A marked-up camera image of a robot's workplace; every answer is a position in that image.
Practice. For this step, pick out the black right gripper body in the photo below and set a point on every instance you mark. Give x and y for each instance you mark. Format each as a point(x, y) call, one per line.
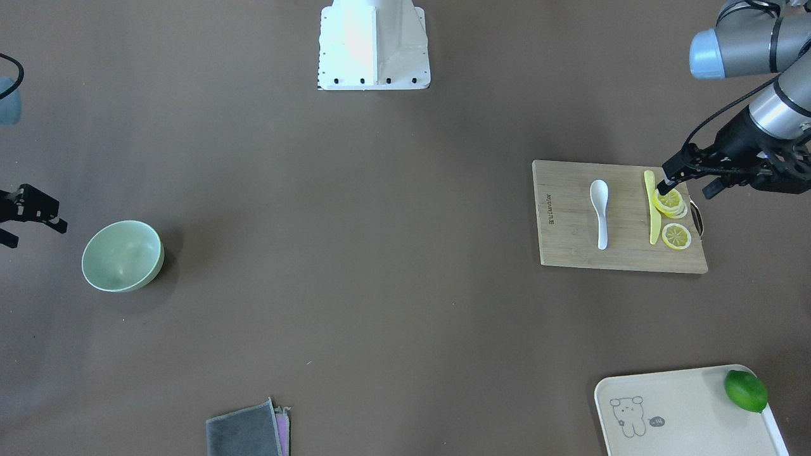
point(28, 204)

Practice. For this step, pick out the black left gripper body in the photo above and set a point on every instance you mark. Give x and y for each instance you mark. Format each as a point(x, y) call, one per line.
point(735, 140)

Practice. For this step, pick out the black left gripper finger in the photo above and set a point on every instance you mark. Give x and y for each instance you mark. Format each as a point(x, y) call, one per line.
point(680, 168)

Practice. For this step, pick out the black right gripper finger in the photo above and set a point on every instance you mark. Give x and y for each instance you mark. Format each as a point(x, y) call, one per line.
point(58, 224)

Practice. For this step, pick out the pale green bowl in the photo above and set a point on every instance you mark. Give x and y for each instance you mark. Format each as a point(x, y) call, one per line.
point(123, 257)

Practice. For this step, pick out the white ceramic spoon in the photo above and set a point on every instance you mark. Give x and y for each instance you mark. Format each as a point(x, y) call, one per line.
point(599, 195)

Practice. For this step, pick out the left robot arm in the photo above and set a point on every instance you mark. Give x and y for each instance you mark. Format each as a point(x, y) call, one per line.
point(761, 37)

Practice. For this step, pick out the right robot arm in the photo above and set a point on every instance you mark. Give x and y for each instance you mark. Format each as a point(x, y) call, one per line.
point(11, 101)

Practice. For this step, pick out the stacked lemon slices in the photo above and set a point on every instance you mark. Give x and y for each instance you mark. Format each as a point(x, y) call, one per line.
point(671, 205)

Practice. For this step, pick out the single lemon slice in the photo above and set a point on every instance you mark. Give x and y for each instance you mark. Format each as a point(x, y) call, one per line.
point(676, 236)

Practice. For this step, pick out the bamboo cutting board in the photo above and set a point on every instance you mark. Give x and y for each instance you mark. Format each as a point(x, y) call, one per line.
point(568, 228)

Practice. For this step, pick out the green lime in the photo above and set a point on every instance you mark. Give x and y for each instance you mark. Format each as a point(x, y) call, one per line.
point(746, 391)

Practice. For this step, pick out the cream rabbit tray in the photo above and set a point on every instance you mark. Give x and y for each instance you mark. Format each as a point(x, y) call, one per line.
point(682, 412)

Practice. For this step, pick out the grey folded cloth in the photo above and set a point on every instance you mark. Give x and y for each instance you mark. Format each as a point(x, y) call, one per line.
point(263, 429)

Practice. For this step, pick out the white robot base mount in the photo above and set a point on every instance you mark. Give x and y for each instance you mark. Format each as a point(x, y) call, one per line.
point(373, 46)

